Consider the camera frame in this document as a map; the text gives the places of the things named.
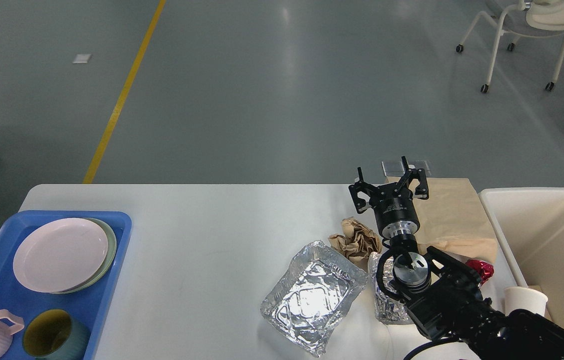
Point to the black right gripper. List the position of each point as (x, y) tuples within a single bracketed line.
[(392, 203)]

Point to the brown paper bag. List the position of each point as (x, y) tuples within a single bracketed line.
[(453, 219)]

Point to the pink plate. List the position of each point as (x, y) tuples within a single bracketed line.
[(60, 255)]

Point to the dark teal mug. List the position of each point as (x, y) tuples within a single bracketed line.
[(55, 334)]

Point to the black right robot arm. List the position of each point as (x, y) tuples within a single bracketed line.
[(442, 295)]

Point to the floor outlet plates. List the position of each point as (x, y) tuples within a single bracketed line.
[(397, 168)]

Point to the crumpled brown paper ball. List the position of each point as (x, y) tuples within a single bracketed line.
[(356, 243)]

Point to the small foil tray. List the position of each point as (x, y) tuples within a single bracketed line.
[(387, 310)]

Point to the red foil wrapper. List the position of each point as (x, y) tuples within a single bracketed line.
[(484, 269)]

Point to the large foil tray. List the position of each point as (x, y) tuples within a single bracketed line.
[(313, 296)]

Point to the white paper cup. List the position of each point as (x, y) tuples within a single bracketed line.
[(524, 298)]

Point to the beige plastic bin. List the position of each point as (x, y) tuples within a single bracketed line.
[(529, 224)]

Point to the white chair right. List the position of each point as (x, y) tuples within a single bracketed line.
[(524, 19)]

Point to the green plate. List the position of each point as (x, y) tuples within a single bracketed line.
[(106, 264)]

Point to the white paper on floor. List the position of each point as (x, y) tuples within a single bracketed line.
[(81, 58)]

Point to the blue plastic tray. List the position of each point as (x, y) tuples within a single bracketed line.
[(90, 305)]

